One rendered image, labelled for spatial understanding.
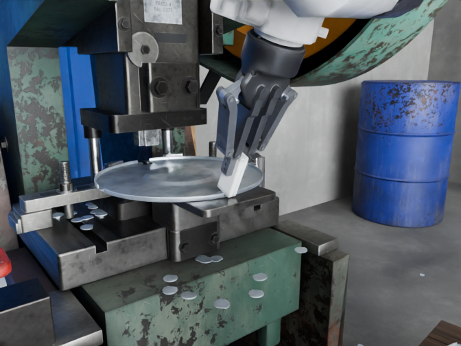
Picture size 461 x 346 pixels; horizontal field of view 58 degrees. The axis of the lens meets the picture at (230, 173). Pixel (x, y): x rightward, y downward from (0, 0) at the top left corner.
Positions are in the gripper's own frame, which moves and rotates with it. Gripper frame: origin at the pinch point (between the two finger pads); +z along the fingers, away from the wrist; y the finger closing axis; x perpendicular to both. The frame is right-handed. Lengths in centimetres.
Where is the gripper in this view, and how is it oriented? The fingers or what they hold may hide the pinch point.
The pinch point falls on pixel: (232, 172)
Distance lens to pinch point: 61.5
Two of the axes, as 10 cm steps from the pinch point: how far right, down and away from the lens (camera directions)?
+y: 7.7, -1.5, 6.2
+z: -2.7, 8.1, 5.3
